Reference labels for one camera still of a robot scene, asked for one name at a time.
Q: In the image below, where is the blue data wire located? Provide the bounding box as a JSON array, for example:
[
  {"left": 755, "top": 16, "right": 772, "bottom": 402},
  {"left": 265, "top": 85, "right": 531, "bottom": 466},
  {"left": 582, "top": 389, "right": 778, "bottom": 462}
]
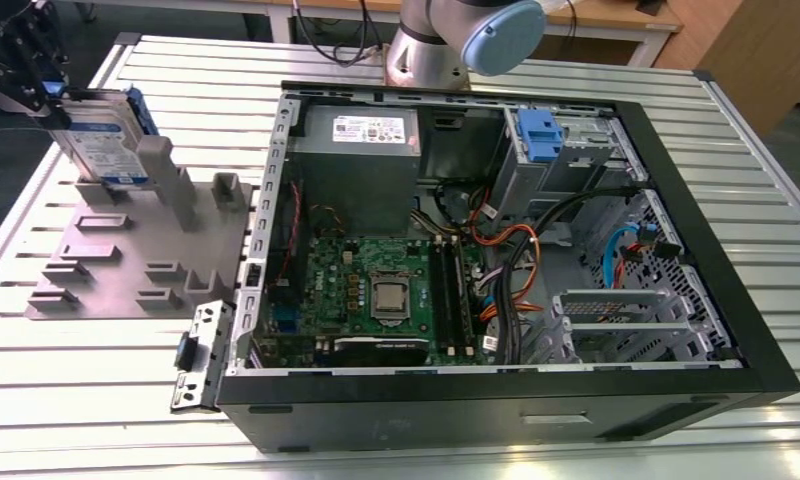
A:
[{"left": 599, "top": 224, "right": 642, "bottom": 291}]

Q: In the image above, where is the orange wire bundle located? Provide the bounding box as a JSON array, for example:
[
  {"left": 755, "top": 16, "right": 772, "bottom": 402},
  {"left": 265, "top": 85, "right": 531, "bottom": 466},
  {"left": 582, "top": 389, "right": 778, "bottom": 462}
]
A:
[{"left": 469, "top": 223, "right": 548, "bottom": 321}]

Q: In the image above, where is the black cable loop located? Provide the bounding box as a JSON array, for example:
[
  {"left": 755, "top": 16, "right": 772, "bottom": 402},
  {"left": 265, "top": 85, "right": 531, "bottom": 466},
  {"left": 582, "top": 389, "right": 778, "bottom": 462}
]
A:
[{"left": 291, "top": 0, "right": 389, "bottom": 67}]

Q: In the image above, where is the green motherboard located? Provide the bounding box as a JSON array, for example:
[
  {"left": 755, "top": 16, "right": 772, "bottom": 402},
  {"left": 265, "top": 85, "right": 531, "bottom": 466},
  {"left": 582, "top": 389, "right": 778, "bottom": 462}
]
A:
[{"left": 259, "top": 234, "right": 502, "bottom": 369}]

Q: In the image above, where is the red power wire with plug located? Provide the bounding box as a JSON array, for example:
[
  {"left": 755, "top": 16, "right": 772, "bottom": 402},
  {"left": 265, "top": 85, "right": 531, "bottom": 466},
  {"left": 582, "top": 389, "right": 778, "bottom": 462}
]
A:
[{"left": 623, "top": 239, "right": 683, "bottom": 262}]

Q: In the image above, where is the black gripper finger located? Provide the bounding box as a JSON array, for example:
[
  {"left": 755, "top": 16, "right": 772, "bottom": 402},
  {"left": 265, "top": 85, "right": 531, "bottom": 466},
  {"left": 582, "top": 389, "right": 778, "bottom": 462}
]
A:
[{"left": 42, "top": 92, "right": 72, "bottom": 132}]

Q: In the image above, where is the black cable bundle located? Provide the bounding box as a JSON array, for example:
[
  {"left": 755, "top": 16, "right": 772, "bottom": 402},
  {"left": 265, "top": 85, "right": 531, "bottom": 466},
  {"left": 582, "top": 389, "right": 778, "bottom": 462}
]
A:
[{"left": 492, "top": 187, "right": 642, "bottom": 364}]

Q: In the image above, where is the silver CPU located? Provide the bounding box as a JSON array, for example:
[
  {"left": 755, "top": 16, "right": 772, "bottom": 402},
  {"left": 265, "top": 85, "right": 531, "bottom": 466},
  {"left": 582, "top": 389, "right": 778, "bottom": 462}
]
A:
[{"left": 372, "top": 281, "right": 412, "bottom": 312}]

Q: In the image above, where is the grey power supply unit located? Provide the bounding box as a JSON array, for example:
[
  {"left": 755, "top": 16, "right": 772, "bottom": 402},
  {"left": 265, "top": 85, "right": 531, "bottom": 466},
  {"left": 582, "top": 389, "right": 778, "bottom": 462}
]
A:
[{"left": 285, "top": 105, "right": 423, "bottom": 239}]

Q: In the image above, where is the metal disk bay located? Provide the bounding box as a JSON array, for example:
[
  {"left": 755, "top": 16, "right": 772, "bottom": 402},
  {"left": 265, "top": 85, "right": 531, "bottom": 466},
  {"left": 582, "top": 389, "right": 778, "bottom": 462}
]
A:
[{"left": 551, "top": 288, "right": 722, "bottom": 364}]

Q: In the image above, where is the metal optical drive cage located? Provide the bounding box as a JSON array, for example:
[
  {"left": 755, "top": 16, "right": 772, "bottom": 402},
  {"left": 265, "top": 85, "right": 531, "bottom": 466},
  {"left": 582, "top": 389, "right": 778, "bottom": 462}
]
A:
[{"left": 492, "top": 107, "right": 646, "bottom": 221}]

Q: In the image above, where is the black PC case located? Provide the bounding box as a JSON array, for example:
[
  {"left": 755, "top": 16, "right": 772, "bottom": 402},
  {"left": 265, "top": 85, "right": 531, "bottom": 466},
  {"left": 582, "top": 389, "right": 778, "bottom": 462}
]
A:
[{"left": 213, "top": 79, "right": 800, "bottom": 455}]

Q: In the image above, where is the hard disk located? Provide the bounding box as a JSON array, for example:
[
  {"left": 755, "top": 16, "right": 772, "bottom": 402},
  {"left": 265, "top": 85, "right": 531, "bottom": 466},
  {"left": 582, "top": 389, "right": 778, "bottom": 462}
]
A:
[{"left": 42, "top": 84, "right": 159, "bottom": 189}]

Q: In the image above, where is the black RAM stick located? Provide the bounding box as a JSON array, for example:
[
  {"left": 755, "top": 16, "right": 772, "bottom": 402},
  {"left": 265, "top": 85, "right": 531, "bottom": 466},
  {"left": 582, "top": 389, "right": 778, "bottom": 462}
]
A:
[{"left": 449, "top": 238, "right": 476, "bottom": 351}]

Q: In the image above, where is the grey parts rack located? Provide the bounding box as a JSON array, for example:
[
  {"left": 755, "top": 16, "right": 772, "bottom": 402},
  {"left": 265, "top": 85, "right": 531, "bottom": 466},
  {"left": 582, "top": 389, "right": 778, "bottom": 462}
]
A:
[{"left": 25, "top": 137, "right": 255, "bottom": 322}]

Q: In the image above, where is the blue plastic drive latch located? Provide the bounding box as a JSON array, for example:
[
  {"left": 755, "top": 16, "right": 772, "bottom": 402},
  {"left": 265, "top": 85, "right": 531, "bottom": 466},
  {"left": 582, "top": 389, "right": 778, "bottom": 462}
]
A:
[{"left": 516, "top": 107, "right": 566, "bottom": 164}]

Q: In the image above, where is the black graphics card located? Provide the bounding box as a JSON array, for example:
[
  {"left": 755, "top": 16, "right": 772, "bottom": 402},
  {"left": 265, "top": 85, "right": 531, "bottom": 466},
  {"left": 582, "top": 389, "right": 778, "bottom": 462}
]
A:
[{"left": 312, "top": 335, "right": 432, "bottom": 369}]

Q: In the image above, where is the metal expansion slot bracket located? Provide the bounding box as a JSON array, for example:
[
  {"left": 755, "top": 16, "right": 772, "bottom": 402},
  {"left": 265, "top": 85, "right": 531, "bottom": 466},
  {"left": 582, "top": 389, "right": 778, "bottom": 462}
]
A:
[{"left": 171, "top": 299, "right": 236, "bottom": 412}]

